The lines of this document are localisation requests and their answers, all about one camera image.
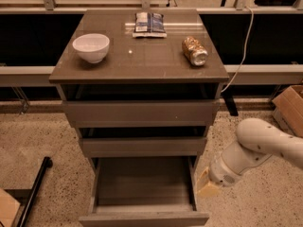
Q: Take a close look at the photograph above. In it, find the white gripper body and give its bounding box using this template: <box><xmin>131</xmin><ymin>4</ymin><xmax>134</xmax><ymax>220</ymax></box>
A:
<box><xmin>209</xmin><ymin>141</ymin><xmax>271</xmax><ymax>187</ymax></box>

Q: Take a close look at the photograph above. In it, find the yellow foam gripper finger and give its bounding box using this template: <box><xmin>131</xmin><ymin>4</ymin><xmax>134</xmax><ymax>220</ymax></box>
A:
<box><xmin>196</xmin><ymin>167</ymin><xmax>221</xmax><ymax>198</ymax></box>

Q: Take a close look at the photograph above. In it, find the grey bottom drawer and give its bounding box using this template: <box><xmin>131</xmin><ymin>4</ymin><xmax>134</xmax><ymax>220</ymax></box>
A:
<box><xmin>80</xmin><ymin>156</ymin><xmax>209</xmax><ymax>227</ymax></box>

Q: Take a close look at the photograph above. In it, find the grey drawer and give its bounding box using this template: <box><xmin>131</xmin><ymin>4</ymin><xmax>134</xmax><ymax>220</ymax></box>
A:
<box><xmin>80</xmin><ymin>156</ymin><xmax>209</xmax><ymax>227</ymax></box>
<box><xmin>80</xmin><ymin>126</ymin><xmax>206</xmax><ymax>157</ymax></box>
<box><xmin>61</xmin><ymin>86</ymin><xmax>221</xmax><ymax>129</ymax></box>

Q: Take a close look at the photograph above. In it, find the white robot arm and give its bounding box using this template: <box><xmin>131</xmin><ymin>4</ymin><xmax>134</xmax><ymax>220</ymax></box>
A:
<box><xmin>195</xmin><ymin>118</ymin><xmax>303</xmax><ymax>198</ymax></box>

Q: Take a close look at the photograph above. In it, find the grey middle drawer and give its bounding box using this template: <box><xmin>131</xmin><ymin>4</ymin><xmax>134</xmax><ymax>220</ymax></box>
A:
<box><xmin>80</xmin><ymin>126</ymin><xmax>206</xmax><ymax>157</ymax></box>

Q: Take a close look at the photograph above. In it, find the grey drawer cabinet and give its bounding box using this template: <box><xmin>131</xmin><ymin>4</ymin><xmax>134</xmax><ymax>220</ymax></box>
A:
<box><xmin>48</xmin><ymin>9</ymin><xmax>230</xmax><ymax>172</ymax></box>

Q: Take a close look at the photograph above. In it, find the grey top drawer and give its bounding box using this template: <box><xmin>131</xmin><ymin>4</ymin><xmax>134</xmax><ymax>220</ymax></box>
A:
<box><xmin>61</xmin><ymin>86</ymin><xmax>221</xmax><ymax>129</ymax></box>

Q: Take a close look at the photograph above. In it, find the black table leg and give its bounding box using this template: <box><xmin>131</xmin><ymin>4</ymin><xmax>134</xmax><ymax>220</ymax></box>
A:
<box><xmin>222</xmin><ymin>89</ymin><xmax>239</xmax><ymax>116</ymax></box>

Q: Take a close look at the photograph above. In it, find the cardboard box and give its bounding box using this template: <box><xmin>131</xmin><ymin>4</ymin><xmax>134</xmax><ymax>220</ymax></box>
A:
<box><xmin>273</xmin><ymin>85</ymin><xmax>303</xmax><ymax>137</ymax></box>

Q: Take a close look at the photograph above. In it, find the crushed golden drink can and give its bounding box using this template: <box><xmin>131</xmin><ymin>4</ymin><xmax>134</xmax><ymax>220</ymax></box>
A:
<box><xmin>182</xmin><ymin>36</ymin><xmax>208</xmax><ymax>66</ymax></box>

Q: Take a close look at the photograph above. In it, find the black metal bar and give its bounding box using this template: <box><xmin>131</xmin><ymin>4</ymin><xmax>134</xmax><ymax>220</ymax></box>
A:
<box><xmin>16</xmin><ymin>157</ymin><xmax>53</xmax><ymax>227</ymax></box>

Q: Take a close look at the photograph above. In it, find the white ceramic bowl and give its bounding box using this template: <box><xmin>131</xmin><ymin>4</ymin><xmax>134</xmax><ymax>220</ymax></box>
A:
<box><xmin>72</xmin><ymin>33</ymin><xmax>110</xmax><ymax>63</ymax></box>

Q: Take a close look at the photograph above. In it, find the wooden board corner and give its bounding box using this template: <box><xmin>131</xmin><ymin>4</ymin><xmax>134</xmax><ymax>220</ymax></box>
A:
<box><xmin>0</xmin><ymin>188</ymin><xmax>20</xmax><ymax>227</ymax></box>

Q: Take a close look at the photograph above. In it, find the white power cable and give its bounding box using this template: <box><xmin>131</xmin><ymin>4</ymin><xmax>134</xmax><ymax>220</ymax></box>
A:
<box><xmin>220</xmin><ymin>6</ymin><xmax>255</xmax><ymax>95</ymax></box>

